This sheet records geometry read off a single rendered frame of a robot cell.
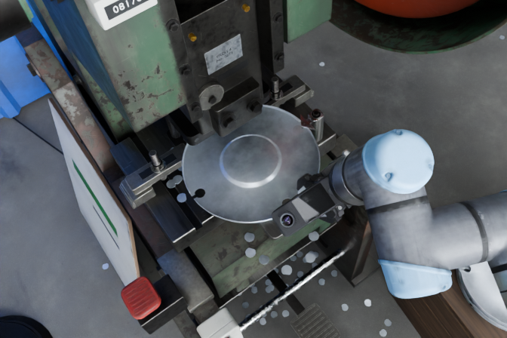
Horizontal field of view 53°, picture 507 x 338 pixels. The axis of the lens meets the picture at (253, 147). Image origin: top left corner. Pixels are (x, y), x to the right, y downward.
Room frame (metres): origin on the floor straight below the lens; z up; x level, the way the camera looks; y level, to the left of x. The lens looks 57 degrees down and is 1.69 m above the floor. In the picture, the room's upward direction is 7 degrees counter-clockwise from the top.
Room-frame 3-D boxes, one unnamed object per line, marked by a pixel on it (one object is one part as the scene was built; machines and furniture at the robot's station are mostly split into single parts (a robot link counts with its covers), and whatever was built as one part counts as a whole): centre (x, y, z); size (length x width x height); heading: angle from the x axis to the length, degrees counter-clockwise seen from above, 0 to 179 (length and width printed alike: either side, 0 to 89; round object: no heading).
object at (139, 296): (0.31, 0.24, 0.72); 0.07 x 0.06 x 0.08; 30
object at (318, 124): (0.65, -0.14, 0.75); 0.03 x 0.03 x 0.10; 30
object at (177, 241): (0.68, 0.07, 0.68); 0.45 x 0.30 x 0.06; 120
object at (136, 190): (0.59, 0.22, 0.76); 0.17 x 0.06 x 0.10; 120
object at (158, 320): (0.32, 0.23, 0.62); 0.10 x 0.06 x 0.20; 120
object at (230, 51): (0.64, 0.05, 1.04); 0.17 x 0.15 x 0.30; 30
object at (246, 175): (0.56, 0.01, 0.78); 0.29 x 0.29 x 0.01
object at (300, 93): (0.76, -0.08, 0.76); 0.17 x 0.06 x 0.10; 120
